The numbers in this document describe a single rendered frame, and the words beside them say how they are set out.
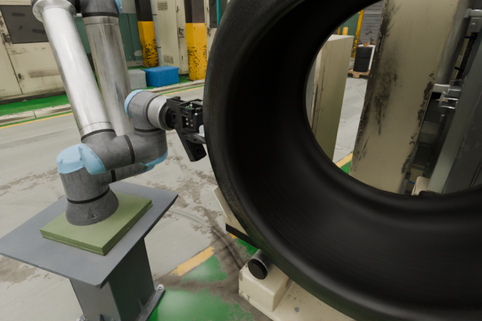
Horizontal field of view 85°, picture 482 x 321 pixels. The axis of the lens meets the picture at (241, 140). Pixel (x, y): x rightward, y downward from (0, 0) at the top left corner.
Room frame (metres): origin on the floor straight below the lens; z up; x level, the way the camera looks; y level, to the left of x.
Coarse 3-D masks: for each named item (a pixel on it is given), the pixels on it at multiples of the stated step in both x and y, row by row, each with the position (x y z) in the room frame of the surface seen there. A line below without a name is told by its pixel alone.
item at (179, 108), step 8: (176, 96) 0.68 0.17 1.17; (168, 104) 0.65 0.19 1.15; (176, 104) 0.63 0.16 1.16; (184, 104) 0.62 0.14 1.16; (192, 104) 0.63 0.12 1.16; (200, 104) 0.62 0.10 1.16; (168, 112) 0.65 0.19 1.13; (176, 112) 0.64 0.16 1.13; (184, 112) 0.60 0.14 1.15; (192, 112) 0.59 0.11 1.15; (200, 112) 0.60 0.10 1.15; (168, 120) 0.64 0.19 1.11; (176, 120) 0.64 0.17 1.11; (184, 120) 0.60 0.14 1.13; (192, 120) 0.59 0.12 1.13; (200, 120) 0.60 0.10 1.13; (184, 128) 0.60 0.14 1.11; (192, 128) 0.59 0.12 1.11; (184, 136) 0.60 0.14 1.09
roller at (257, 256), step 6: (258, 252) 0.39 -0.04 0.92; (252, 258) 0.38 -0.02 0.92; (258, 258) 0.37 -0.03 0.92; (264, 258) 0.37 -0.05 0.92; (252, 264) 0.37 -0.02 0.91; (258, 264) 0.36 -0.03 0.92; (264, 264) 0.36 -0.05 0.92; (270, 264) 0.37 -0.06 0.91; (252, 270) 0.37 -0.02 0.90; (258, 270) 0.36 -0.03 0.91; (264, 270) 0.35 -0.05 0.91; (270, 270) 0.37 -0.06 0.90; (258, 276) 0.36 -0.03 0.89; (264, 276) 0.35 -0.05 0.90
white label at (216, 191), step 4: (216, 188) 0.43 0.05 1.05; (216, 192) 0.42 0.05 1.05; (220, 192) 0.43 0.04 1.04; (216, 196) 0.41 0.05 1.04; (220, 196) 0.42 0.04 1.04; (220, 200) 0.41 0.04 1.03; (224, 200) 0.42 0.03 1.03; (220, 204) 0.41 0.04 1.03; (224, 204) 0.41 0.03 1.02; (224, 208) 0.41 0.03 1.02; (228, 208) 0.42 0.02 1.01; (224, 212) 0.40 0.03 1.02; (228, 212) 0.41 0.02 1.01; (228, 216) 0.40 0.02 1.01
